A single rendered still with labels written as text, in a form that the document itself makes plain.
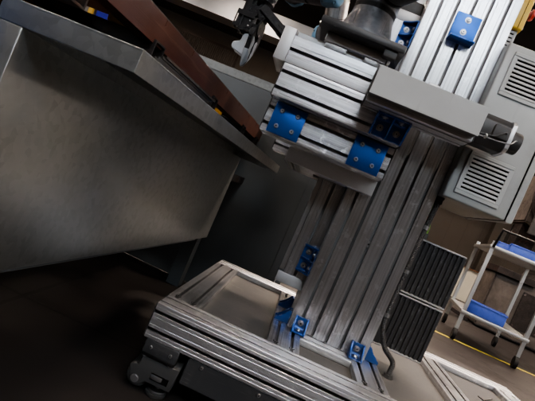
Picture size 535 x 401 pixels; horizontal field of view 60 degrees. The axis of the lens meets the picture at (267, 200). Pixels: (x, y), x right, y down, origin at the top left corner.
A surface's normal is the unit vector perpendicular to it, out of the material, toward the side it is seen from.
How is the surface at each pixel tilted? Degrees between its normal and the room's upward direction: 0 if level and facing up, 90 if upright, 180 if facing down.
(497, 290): 90
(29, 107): 90
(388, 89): 90
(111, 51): 90
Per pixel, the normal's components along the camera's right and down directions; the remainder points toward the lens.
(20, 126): 0.91, 0.40
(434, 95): -0.09, 0.00
